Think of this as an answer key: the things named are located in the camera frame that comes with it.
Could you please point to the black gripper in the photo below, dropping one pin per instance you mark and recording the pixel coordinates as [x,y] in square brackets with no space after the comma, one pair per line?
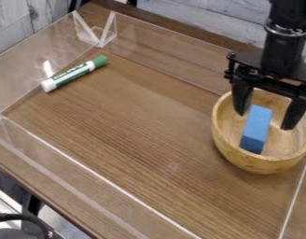
[245,77]

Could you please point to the green and white marker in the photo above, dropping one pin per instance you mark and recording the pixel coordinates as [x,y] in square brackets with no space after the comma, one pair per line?
[59,80]

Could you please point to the brown wooden bowl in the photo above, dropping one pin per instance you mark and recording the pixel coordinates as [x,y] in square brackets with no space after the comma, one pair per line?
[285,146]

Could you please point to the clear acrylic tray wall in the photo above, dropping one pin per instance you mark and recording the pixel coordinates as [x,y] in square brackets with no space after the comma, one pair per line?
[114,148]

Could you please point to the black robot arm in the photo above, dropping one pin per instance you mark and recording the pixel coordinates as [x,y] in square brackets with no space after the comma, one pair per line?
[275,69]

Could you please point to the blue rectangular block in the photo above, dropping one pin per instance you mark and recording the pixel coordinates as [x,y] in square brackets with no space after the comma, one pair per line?
[255,129]

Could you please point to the black table leg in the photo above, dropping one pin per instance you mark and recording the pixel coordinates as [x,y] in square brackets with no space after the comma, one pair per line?
[34,205]

